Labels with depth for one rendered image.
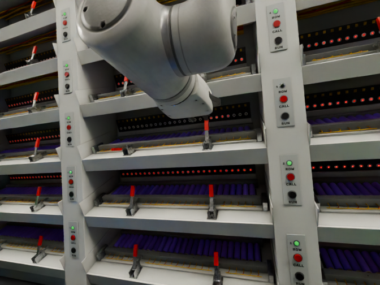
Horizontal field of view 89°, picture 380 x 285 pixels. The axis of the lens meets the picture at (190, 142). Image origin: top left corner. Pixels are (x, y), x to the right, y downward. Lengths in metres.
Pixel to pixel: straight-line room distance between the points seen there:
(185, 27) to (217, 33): 0.03
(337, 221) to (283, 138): 0.23
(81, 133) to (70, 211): 0.28
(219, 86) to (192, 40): 0.36
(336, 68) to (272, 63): 0.14
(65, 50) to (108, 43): 0.70
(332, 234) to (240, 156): 0.28
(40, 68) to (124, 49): 0.80
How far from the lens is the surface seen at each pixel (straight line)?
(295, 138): 0.54
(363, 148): 0.59
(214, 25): 0.22
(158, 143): 0.66
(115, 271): 0.81
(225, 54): 0.23
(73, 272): 0.91
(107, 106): 0.72
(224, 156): 0.54
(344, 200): 0.65
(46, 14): 1.06
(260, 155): 0.54
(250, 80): 0.56
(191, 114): 0.41
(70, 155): 0.81
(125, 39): 0.21
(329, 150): 0.56
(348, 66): 0.61
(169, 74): 0.25
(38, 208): 1.00
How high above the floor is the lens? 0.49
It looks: 3 degrees up
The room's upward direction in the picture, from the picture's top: 4 degrees counter-clockwise
